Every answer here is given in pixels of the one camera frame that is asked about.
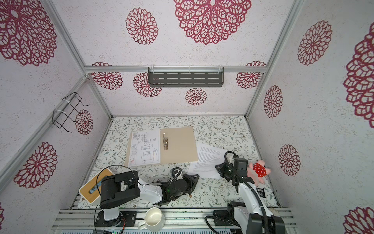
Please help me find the white printed text sheet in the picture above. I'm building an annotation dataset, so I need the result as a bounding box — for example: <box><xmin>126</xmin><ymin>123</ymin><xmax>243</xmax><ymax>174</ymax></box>
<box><xmin>188</xmin><ymin>142</ymin><xmax>226</xmax><ymax>179</ymax></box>

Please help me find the beige manila folder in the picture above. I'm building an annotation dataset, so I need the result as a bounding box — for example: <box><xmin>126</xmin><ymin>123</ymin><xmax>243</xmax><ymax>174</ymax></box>
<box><xmin>124</xmin><ymin>127</ymin><xmax>198</xmax><ymax>167</ymax></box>

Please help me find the white technical drawing sheet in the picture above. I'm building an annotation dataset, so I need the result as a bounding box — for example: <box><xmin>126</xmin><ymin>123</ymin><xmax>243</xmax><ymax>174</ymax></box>
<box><xmin>128</xmin><ymin>130</ymin><xmax>161</xmax><ymax>167</ymax></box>

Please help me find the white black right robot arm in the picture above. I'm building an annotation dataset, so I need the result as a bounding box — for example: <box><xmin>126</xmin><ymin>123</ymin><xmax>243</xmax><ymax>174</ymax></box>
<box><xmin>212</xmin><ymin>154</ymin><xmax>286</xmax><ymax>234</ymax></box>

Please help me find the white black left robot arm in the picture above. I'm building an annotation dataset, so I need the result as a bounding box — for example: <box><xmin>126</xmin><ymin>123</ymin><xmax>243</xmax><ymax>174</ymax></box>
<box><xmin>96</xmin><ymin>167</ymin><xmax>200</xmax><ymax>226</ymax></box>

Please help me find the pink pig plush toy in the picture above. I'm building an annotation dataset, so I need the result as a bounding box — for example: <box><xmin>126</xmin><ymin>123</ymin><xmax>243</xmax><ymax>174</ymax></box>
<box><xmin>247</xmin><ymin>160</ymin><xmax>271</xmax><ymax>186</ymax></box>

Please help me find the small black card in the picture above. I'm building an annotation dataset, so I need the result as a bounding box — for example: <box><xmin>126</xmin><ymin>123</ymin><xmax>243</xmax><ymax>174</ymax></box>
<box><xmin>256</xmin><ymin>188</ymin><xmax>266</xmax><ymax>198</ymax></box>

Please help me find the white ceramic mug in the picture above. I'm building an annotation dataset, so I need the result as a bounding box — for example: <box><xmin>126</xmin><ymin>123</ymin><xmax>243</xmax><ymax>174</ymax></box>
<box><xmin>137</xmin><ymin>207</ymin><xmax>166</xmax><ymax>232</ymax></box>

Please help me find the white wooden-top tissue box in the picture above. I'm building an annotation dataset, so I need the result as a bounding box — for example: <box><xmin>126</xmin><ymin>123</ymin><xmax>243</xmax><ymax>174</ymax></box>
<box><xmin>79</xmin><ymin>168</ymin><xmax>114</xmax><ymax>206</ymax></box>

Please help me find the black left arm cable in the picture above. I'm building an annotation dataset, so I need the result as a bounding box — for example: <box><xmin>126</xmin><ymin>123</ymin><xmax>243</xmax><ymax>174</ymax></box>
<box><xmin>93</xmin><ymin>164</ymin><xmax>183</xmax><ymax>234</ymax></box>

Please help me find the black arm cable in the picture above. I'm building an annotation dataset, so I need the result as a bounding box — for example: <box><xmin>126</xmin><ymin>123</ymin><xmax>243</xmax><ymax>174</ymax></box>
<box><xmin>93</xmin><ymin>164</ymin><xmax>183</xmax><ymax>234</ymax></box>
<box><xmin>204</xmin><ymin>150</ymin><xmax>271</xmax><ymax>234</ymax></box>

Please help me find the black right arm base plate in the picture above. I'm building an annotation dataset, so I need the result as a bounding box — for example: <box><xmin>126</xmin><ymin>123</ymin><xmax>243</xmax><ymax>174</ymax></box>
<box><xmin>213</xmin><ymin>201</ymin><xmax>245</xmax><ymax>226</ymax></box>

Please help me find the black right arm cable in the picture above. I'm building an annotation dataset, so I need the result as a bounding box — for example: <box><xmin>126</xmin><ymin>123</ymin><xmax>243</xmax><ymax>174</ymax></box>
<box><xmin>204</xmin><ymin>150</ymin><xmax>271</xmax><ymax>234</ymax></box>

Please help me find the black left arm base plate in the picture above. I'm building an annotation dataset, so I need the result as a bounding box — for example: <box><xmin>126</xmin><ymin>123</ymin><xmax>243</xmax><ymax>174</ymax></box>
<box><xmin>94</xmin><ymin>209</ymin><xmax>137</xmax><ymax>227</ymax></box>

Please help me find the grey slotted wall shelf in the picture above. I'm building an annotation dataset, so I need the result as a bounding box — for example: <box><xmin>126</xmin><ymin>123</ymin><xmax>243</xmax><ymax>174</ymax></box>
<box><xmin>148</xmin><ymin>67</ymin><xmax>225</xmax><ymax>88</ymax></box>

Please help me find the black wire wall rack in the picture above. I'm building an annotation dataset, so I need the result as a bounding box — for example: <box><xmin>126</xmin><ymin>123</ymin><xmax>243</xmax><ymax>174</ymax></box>
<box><xmin>52</xmin><ymin>92</ymin><xmax>93</xmax><ymax>135</ymax></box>

